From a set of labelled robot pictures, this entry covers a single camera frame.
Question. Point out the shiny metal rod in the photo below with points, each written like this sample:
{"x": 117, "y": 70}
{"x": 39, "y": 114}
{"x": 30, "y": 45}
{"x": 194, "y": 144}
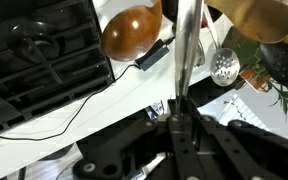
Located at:
{"x": 185, "y": 50}

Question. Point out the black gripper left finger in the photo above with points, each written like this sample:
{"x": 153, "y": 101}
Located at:
{"x": 177, "y": 146}

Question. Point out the silver spoon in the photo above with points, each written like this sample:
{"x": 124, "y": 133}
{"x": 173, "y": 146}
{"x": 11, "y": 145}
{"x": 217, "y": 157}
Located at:
{"x": 200, "y": 53}

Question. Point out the black slotted spoon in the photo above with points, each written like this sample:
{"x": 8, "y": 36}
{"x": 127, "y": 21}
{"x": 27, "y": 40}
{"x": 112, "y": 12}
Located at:
{"x": 284, "y": 63}

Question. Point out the light wooden spoon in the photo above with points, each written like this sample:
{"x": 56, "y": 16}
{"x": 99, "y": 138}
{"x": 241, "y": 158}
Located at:
{"x": 257, "y": 20}

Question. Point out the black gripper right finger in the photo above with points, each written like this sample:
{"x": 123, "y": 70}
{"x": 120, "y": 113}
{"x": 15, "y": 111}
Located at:
{"x": 217, "y": 150}

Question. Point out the green potted plant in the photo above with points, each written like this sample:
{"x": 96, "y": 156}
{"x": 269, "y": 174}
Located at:
{"x": 247, "y": 50}

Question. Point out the black gas stove range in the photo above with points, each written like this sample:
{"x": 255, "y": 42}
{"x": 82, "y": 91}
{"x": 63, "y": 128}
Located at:
{"x": 34, "y": 83}

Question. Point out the silver skimmer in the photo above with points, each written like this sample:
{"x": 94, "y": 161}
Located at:
{"x": 224, "y": 68}

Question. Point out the black power adapter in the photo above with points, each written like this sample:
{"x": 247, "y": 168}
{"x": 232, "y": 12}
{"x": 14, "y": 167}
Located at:
{"x": 152, "y": 55}

